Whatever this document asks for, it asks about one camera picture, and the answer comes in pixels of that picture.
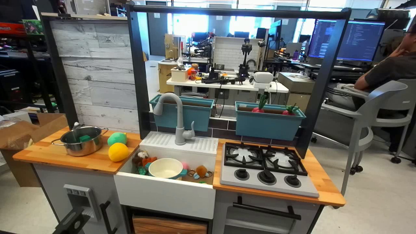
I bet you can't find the brown and white plush toy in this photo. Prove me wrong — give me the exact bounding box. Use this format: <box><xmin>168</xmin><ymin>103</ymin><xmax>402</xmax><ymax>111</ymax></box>
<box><xmin>132</xmin><ymin>149</ymin><xmax>158</xmax><ymax>168</ymax></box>

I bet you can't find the grey toy tap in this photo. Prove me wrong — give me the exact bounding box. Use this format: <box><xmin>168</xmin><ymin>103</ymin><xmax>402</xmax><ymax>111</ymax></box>
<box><xmin>153</xmin><ymin>93</ymin><xmax>196</xmax><ymax>146</ymax></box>

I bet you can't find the grey office chair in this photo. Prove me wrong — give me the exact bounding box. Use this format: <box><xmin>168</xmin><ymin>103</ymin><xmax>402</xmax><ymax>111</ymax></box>
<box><xmin>320</xmin><ymin>79</ymin><xmax>416</xmax><ymax>195</ymax></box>

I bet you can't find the black fridge door handle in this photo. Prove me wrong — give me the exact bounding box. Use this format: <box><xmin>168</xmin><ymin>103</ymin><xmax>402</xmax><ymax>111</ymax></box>
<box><xmin>100</xmin><ymin>201</ymin><xmax>118</xmax><ymax>234</ymax></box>

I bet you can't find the black stove burner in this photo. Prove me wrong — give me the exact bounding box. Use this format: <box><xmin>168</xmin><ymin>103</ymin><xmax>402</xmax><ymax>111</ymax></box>
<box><xmin>224</xmin><ymin>142</ymin><xmax>265</xmax><ymax>169</ymax></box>
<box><xmin>262</xmin><ymin>145</ymin><xmax>308</xmax><ymax>176</ymax></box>

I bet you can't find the toy kitchen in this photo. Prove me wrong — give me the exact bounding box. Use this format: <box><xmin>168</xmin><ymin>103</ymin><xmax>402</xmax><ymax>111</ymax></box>
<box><xmin>13</xmin><ymin>3</ymin><xmax>352</xmax><ymax>234</ymax></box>

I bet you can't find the toy oven door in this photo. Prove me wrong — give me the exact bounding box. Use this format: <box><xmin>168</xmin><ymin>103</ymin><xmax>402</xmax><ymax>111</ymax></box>
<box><xmin>223</xmin><ymin>195</ymin><xmax>320</xmax><ymax>234</ymax></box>

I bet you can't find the beige box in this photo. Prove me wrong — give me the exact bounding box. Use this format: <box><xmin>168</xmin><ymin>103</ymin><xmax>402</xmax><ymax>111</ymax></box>
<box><xmin>171</xmin><ymin>67</ymin><xmax>189</xmax><ymax>82</ymax></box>

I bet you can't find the steel pot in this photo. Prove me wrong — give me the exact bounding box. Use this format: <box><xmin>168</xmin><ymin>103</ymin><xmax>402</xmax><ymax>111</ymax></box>
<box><xmin>51</xmin><ymin>122</ymin><xmax>109</xmax><ymax>157</ymax></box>

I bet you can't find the monitor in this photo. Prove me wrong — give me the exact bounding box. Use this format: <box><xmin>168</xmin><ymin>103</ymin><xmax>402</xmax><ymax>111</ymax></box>
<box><xmin>307</xmin><ymin>19</ymin><xmax>385</xmax><ymax>62</ymax></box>

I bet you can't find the cream bowl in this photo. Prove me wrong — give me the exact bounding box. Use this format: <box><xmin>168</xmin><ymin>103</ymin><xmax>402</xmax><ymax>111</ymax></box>
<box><xmin>145</xmin><ymin>158</ymin><xmax>188</xmax><ymax>180</ymax></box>

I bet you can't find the black stove knob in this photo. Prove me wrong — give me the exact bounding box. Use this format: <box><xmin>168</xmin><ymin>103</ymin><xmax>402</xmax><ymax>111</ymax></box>
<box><xmin>234</xmin><ymin>168</ymin><xmax>250</xmax><ymax>181</ymax></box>
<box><xmin>257</xmin><ymin>169</ymin><xmax>277</xmax><ymax>186</ymax></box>
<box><xmin>284</xmin><ymin>175</ymin><xmax>302</xmax><ymax>188</ymax></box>

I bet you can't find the white toy sink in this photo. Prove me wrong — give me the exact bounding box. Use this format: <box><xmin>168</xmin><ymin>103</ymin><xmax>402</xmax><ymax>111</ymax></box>
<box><xmin>114</xmin><ymin>131</ymin><xmax>219</xmax><ymax>220</ymax></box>

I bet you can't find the black oven door handle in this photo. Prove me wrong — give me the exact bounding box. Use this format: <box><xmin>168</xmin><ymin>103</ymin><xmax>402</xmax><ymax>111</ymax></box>
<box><xmin>233</xmin><ymin>196</ymin><xmax>302</xmax><ymax>221</ymax></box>

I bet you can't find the yellow plush object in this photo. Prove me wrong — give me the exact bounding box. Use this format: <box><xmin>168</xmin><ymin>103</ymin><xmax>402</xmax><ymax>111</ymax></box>
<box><xmin>108</xmin><ymin>142</ymin><xmax>130</xmax><ymax>162</ymax></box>

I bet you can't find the toy radish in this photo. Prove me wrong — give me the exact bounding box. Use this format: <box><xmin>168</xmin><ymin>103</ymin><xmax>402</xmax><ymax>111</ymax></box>
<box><xmin>282</xmin><ymin>103</ymin><xmax>299</xmax><ymax>116</ymax></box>
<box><xmin>252</xmin><ymin>94</ymin><xmax>268</xmax><ymax>113</ymax></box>

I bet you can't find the white headset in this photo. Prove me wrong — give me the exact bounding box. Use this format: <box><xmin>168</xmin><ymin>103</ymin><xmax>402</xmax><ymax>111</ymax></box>
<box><xmin>250</xmin><ymin>71</ymin><xmax>274</xmax><ymax>84</ymax></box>

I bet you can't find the teal planter box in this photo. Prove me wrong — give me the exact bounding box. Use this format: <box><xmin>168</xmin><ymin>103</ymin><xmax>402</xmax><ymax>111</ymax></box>
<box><xmin>235</xmin><ymin>101</ymin><xmax>306</xmax><ymax>141</ymax></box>
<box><xmin>149</xmin><ymin>94</ymin><xmax>215</xmax><ymax>132</ymax></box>

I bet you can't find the cardboard box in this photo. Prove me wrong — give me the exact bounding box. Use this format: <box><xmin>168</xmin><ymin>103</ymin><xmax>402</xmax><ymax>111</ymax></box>
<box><xmin>0</xmin><ymin>113</ymin><xmax>69</xmax><ymax>187</ymax></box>

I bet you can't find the orange brown plush toy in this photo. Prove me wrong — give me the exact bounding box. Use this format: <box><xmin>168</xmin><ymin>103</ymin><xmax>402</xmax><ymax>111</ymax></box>
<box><xmin>188</xmin><ymin>165</ymin><xmax>213</xmax><ymax>180</ymax></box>

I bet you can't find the person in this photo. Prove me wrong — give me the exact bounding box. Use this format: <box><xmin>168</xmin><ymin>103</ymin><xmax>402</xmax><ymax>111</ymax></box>
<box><xmin>354</xmin><ymin>19</ymin><xmax>416</xmax><ymax>153</ymax></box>

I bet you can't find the white tile board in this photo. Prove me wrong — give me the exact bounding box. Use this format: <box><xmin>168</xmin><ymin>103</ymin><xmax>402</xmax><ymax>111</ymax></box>
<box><xmin>213</xmin><ymin>36</ymin><xmax>263</xmax><ymax>72</ymax></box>

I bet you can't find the black shelf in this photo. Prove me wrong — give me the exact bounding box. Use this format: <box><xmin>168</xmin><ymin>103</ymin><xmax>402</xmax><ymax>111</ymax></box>
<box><xmin>0</xmin><ymin>0</ymin><xmax>62</xmax><ymax>114</ymax></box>

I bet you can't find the white table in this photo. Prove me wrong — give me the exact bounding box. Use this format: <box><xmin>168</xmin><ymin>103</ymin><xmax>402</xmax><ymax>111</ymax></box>
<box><xmin>166</xmin><ymin>77</ymin><xmax>290</xmax><ymax>95</ymax></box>

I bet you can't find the green plush object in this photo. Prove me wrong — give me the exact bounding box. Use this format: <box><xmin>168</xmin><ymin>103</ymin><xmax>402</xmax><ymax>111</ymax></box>
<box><xmin>107</xmin><ymin>132</ymin><xmax>127</xmax><ymax>146</ymax></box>

